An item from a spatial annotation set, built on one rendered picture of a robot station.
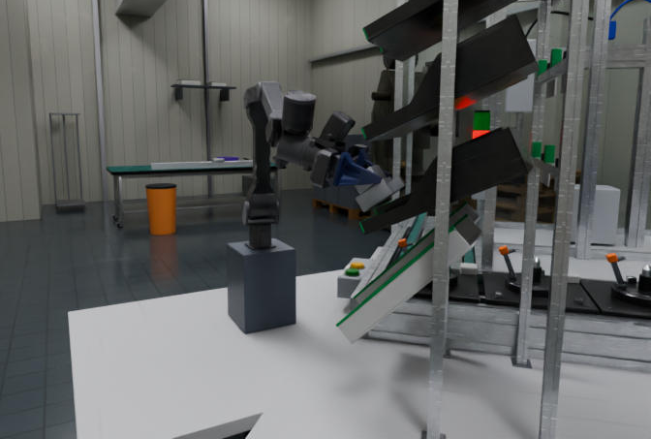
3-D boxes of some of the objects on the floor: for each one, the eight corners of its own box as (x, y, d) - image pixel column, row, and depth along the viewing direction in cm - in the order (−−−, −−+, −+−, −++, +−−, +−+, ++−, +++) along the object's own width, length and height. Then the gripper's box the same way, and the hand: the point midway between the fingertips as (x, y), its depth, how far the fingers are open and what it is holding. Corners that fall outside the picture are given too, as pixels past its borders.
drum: (151, 236, 605) (148, 187, 596) (144, 231, 636) (141, 184, 628) (181, 234, 624) (180, 185, 616) (173, 228, 656) (171, 182, 647)
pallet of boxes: (397, 214, 763) (399, 135, 746) (352, 219, 724) (353, 135, 707) (354, 203, 873) (355, 133, 856) (312, 206, 834) (312, 133, 817)
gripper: (325, 163, 101) (395, 188, 95) (279, 172, 84) (361, 203, 79) (331, 134, 99) (404, 158, 94) (287, 138, 83) (372, 167, 77)
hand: (367, 172), depth 87 cm, fingers closed on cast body, 4 cm apart
